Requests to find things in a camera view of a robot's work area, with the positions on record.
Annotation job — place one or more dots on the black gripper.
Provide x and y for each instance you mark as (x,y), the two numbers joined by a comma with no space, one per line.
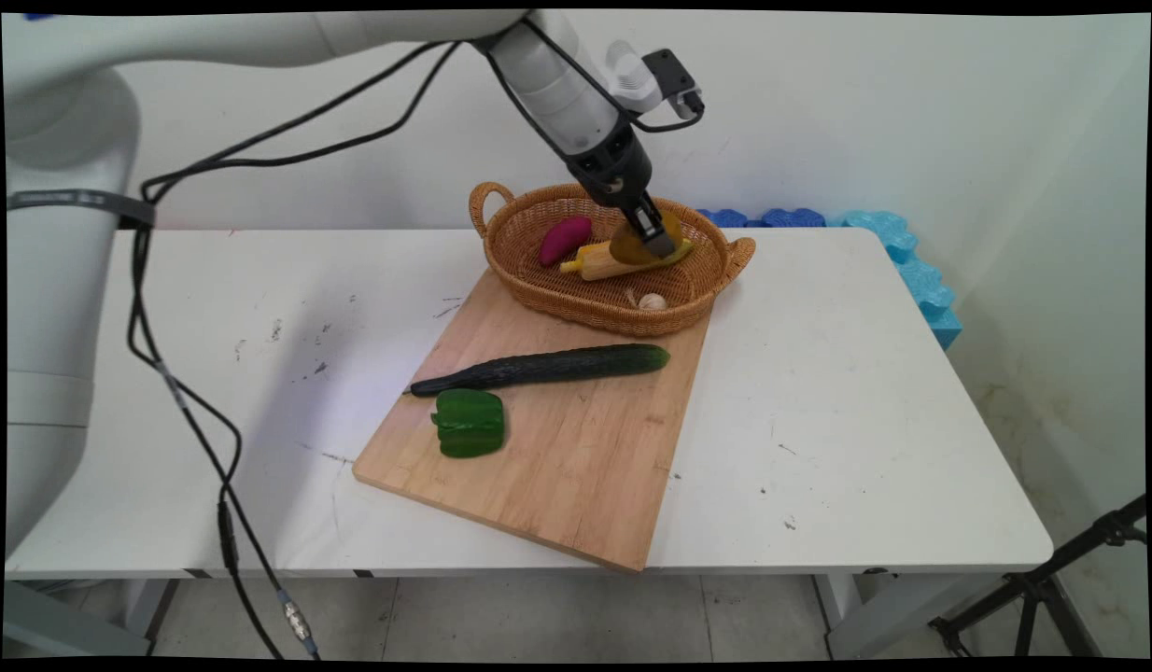
(618,173)

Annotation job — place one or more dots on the yellow-brown potato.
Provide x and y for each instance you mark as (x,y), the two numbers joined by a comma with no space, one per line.
(623,248)

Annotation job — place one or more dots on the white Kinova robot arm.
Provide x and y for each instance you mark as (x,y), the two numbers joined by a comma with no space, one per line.
(63,299)

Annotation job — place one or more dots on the toy corn cob with husk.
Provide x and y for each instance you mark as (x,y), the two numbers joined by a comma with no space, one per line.
(604,266)

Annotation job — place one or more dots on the white garlic bulb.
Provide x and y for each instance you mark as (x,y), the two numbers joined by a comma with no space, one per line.
(653,301)

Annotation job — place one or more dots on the dark blue foam mat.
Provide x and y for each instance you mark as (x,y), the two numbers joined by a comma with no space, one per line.
(793,217)
(727,218)

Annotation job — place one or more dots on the purple sweet potato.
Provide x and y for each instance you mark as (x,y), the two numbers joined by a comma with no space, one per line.
(565,241)

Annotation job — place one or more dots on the woven wicker basket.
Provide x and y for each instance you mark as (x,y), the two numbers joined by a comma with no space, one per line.
(557,285)

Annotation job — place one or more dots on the long dark green cucumber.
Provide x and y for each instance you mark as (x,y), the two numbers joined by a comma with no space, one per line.
(557,366)

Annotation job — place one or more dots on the wooden cutting board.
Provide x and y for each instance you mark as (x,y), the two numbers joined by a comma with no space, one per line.
(557,467)

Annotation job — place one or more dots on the green bell pepper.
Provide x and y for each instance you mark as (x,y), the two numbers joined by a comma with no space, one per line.
(470,425)

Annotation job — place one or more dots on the light blue foam mat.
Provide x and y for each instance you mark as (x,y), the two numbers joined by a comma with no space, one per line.
(926,285)

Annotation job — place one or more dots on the white table leg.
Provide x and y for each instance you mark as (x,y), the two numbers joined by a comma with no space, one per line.
(142,611)
(875,611)

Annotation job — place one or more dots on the black tripod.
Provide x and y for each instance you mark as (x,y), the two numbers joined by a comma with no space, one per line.
(1033,583)

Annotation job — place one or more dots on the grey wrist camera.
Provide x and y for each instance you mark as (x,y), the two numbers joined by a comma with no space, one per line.
(674,84)

